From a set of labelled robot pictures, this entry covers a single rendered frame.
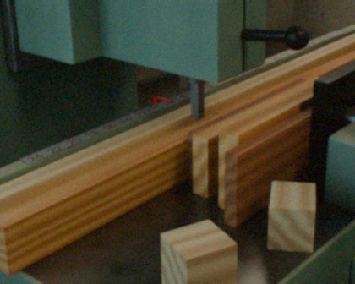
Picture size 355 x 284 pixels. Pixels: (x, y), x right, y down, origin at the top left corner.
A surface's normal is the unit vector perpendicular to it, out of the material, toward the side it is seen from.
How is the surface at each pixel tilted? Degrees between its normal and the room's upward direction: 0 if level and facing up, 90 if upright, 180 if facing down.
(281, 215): 90
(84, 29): 90
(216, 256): 90
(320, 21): 90
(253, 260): 0
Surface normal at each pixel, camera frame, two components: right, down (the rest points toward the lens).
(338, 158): -0.66, 0.31
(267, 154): 0.76, 0.25
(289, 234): -0.18, 0.40
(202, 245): -0.02, -0.92
